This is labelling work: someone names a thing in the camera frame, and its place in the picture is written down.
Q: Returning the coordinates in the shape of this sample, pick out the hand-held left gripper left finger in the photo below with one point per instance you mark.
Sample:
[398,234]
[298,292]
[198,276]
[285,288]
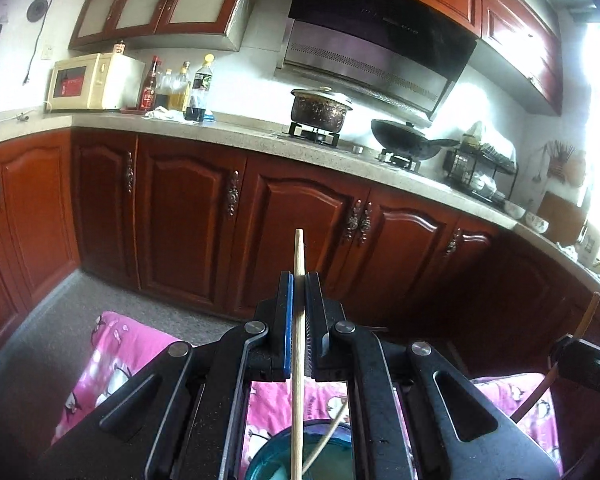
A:
[283,330]

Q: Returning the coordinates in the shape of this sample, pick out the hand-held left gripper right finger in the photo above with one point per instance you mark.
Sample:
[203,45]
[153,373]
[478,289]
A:
[314,330]

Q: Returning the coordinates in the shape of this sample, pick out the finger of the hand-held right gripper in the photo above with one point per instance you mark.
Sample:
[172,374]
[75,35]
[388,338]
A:
[590,365]

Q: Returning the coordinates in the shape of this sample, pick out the teal utensil holder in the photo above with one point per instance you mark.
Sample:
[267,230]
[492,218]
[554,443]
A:
[275,465]

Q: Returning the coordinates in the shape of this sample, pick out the red wooden lower cabinet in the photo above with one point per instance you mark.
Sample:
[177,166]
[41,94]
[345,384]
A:
[190,220]

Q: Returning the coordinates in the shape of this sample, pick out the red wooden cabinet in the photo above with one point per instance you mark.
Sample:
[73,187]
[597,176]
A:
[515,25]
[190,220]

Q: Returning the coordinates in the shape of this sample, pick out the wooden cutting board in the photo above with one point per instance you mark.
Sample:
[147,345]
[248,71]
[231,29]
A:
[561,217]

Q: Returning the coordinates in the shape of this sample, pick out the white bowl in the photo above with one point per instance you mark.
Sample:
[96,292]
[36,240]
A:
[514,208]
[536,221]

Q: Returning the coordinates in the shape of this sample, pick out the pink penguin blanket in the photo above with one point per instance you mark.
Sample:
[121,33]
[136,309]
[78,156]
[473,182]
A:
[115,340]

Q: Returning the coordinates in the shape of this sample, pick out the gas stove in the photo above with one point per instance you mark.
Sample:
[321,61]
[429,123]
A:
[340,142]

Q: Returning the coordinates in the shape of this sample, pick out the grey stone countertop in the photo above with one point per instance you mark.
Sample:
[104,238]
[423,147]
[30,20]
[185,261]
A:
[230,132]

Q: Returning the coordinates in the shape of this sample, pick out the black wok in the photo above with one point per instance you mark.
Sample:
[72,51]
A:
[405,140]

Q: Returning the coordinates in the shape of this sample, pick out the dark cooking pot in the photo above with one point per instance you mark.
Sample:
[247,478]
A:
[320,107]

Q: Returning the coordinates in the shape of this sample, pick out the black dish rack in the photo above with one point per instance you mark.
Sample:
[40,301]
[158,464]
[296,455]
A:
[480,167]

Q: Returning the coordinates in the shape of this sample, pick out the white cloth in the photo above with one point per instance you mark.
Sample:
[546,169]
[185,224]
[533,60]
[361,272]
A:
[162,114]

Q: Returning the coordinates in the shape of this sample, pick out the dark yellow cap bottle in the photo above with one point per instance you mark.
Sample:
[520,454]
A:
[200,92]

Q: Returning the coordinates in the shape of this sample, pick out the yellow oil bottle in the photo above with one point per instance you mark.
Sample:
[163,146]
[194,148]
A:
[181,91]

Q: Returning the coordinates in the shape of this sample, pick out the clear glass bottle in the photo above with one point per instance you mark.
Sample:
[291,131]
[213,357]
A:
[166,90]

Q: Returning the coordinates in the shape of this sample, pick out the red label sauce bottle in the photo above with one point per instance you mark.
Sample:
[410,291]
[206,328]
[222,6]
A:
[149,90]

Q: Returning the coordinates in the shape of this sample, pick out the black range hood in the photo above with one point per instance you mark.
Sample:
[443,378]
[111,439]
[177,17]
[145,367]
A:
[375,45]

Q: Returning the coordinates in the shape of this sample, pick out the cream microwave oven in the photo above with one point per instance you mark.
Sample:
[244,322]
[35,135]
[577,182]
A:
[80,82]

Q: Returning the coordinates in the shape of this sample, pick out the small bottle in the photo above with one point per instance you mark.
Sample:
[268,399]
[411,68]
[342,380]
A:
[119,48]

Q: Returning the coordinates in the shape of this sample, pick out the frosted door upper cabinet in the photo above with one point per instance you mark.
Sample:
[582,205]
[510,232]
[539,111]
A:
[165,5]

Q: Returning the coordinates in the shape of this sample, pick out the red wooden upper cabinet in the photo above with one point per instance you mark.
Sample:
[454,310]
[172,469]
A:
[515,25]

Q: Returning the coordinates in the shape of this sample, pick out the wall chopstick holder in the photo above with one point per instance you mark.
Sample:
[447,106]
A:
[560,156]

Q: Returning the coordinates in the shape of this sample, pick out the white wall socket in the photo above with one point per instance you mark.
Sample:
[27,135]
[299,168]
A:
[47,51]

